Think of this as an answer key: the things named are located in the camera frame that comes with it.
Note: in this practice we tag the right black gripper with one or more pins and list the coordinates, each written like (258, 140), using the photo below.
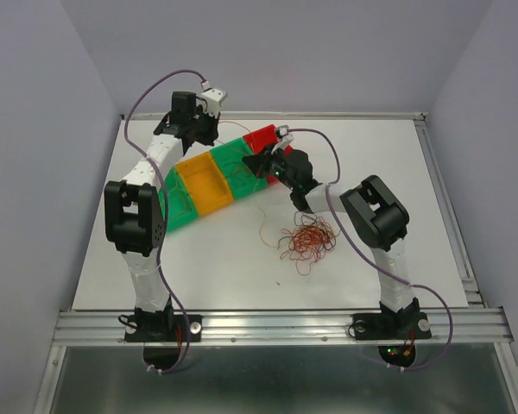
(259, 163)

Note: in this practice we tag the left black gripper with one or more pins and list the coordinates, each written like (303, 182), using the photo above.
(211, 134)

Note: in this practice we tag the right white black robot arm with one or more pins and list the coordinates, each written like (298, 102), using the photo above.
(380, 221)

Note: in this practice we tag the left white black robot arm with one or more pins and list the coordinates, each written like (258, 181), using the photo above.
(135, 211)

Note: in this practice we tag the green bin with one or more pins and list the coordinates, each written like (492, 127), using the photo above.
(181, 208)
(228, 157)

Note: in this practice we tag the red bin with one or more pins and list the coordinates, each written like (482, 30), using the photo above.
(257, 140)

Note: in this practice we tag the yellow bin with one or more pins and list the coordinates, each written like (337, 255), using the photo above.
(205, 183)

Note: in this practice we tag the leftmost green bin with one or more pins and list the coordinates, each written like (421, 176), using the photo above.
(181, 208)

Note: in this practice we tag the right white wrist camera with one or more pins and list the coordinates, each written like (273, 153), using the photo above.
(284, 138)

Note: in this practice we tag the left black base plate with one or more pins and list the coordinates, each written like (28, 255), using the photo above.
(140, 333)

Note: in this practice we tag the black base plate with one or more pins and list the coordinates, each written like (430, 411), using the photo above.
(140, 333)
(383, 328)

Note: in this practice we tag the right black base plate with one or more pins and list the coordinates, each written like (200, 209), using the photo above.
(383, 328)

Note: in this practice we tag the aluminium front rail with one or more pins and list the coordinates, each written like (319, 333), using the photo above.
(273, 328)

